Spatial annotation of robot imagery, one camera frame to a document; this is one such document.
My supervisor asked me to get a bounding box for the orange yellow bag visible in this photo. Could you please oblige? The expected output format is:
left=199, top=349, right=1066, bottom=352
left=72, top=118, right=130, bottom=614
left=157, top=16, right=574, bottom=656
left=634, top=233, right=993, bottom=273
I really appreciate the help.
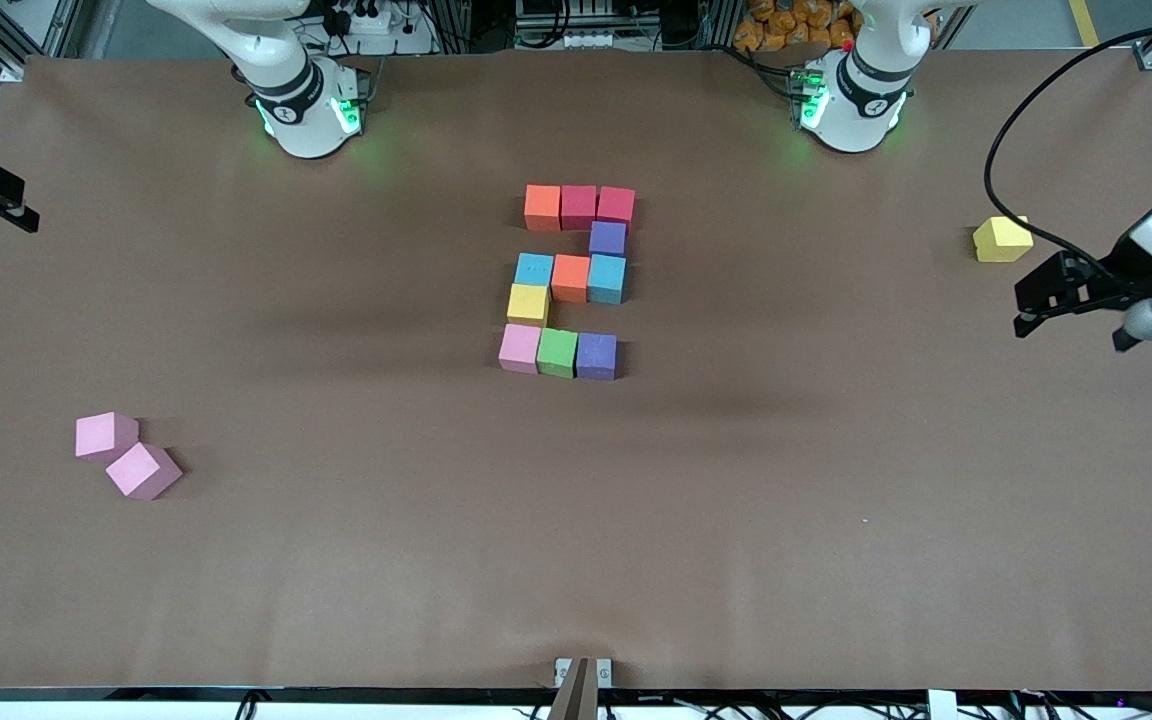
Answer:
left=733, top=0, right=857, bottom=53

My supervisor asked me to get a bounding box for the white power strip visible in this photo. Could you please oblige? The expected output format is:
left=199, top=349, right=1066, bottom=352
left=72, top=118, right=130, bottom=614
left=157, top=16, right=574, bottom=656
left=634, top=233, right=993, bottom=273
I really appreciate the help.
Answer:
left=331, top=0, right=407, bottom=37

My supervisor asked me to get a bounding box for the white table edge bracket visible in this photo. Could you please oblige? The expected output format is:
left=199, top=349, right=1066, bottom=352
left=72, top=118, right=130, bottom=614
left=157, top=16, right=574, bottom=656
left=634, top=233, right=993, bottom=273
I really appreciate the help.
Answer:
left=554, top=657, right=613, bottom=691

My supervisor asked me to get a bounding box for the pink foam cube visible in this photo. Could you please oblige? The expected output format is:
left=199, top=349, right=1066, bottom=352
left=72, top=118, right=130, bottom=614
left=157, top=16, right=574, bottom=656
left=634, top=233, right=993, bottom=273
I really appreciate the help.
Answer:
left=104, top=441, right=184, bottom=501
left=74, top=411, right=141, bottom=462
left=498, top=322, right=542, bottom=375

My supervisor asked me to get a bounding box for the green foam cube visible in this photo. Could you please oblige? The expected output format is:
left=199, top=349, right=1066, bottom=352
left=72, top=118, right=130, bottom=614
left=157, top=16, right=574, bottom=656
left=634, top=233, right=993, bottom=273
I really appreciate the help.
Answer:
left=536, top=328, right=579, bottom=380

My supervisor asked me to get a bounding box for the yellow foam cube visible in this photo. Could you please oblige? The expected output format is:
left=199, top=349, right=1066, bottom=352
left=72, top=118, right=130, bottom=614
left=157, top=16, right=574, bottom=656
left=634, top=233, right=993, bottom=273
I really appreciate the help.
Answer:
left=506, top=284, right=551, bottom=328
left=972, top=215, right=1035, bottom=264

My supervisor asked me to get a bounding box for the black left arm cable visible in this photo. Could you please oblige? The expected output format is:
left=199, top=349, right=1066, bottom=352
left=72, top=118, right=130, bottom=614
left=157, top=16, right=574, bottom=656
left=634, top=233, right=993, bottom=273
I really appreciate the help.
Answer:
left=983, top=20, right=1152, bottom=286

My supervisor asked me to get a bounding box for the cyan foam cube corner notch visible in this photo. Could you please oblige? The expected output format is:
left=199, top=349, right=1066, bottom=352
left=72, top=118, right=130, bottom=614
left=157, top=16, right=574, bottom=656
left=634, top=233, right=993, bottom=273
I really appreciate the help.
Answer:
left=587, top=253, right=627, bottom=306

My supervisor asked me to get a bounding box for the orange foam cube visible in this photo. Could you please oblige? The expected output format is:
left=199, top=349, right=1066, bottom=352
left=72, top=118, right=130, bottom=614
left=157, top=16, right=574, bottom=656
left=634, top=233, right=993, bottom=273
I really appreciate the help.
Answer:
left=551, top=254, right=592, bottom=304
left=524, top=184, right=563, bottom=233

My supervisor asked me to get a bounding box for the red foam cube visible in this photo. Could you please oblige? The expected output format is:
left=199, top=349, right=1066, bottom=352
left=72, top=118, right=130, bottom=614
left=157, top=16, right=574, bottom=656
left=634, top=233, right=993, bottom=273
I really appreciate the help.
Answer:
left=596, top=186, right=637, bottom=227
left=560, top=184, right=599, bottom=232

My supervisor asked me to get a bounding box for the brown pointed bar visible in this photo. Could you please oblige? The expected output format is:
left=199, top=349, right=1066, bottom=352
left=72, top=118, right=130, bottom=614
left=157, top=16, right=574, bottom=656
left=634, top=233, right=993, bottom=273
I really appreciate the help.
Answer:
left=548, top=657, right=602, bottom=720

